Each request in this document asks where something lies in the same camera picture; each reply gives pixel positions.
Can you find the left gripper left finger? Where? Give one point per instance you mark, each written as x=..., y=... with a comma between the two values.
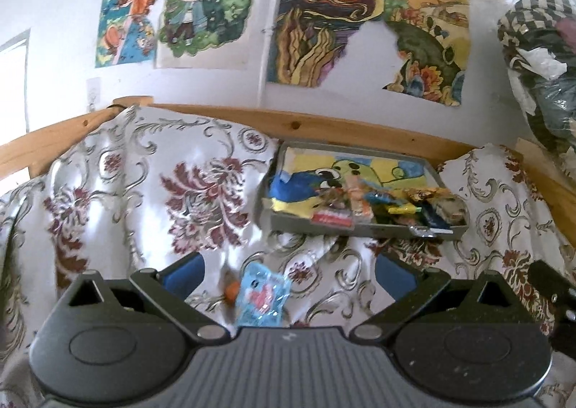
x=183, y=277

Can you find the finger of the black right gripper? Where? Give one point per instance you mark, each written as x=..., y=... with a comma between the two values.
x=560, y=294

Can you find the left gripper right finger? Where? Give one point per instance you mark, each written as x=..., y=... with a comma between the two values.
x=395, y=277

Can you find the yellow green snack packet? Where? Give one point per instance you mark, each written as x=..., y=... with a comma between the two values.
x=425, y=217

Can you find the orange white wafer packet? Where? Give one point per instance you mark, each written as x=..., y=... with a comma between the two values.
x=360, y=207

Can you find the red white snack packet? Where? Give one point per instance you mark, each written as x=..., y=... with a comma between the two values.
x=333, y=218

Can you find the light blue snack packet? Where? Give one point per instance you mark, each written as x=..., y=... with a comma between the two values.
x=261, y=297

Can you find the clear rice cake packet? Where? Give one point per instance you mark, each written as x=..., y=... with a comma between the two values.
x=450, y=209

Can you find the blue clear fried snack bag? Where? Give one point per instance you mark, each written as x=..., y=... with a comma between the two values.
x=393, y=204

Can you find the gold cartoon snack packet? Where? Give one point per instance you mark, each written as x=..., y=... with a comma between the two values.
x=419, y=195

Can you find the floral white bedspread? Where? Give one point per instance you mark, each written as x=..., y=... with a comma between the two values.
x=152, y=186

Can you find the grey tray with drawing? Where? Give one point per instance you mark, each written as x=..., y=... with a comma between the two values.
x=318, y=188

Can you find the pile of clothes in plastic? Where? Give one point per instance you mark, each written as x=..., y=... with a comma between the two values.
x=538, y=40

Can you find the wooden bed frame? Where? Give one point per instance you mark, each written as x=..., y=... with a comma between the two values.
x=37, y=151

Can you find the orange girl wall drawing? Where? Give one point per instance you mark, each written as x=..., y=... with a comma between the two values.
x=126, y=34

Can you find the anime boy wall drawing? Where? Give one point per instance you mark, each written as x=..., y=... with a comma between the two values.
x=205, y=34

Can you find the torn colourful wall painting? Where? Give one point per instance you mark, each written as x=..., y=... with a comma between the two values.
x=418, y=48

